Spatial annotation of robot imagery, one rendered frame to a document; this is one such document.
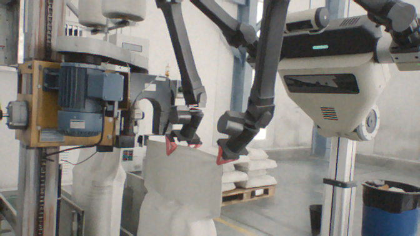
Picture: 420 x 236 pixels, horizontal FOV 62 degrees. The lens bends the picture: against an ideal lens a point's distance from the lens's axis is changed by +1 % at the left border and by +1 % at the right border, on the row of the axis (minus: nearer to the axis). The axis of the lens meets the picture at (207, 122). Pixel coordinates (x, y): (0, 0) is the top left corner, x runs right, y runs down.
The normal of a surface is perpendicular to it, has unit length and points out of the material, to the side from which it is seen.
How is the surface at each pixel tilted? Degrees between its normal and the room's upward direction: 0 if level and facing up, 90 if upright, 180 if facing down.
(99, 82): 90
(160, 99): 90
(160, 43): 90
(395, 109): 90
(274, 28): 118
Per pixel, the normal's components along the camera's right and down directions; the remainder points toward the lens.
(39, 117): 0.65, 0.08
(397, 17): 0.31, 0.53
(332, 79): -0.62, 0.62
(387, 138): -0.76, -0.02
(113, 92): 0.91, 0.08
